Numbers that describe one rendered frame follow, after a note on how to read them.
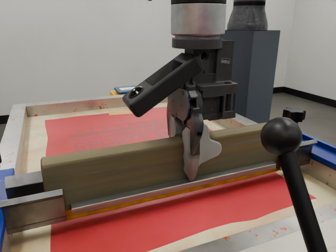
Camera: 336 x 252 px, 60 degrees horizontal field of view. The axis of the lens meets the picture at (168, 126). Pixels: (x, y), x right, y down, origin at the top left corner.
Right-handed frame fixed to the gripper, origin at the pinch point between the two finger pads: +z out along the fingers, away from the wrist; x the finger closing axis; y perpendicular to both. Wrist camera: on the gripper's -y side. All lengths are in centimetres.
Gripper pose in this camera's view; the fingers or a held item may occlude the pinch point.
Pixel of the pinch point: (181, 167)
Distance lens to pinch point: 47.5
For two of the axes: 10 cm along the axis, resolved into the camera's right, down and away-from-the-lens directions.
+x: -3.8, -3.1, 8.7
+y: 9.2, -1.3, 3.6
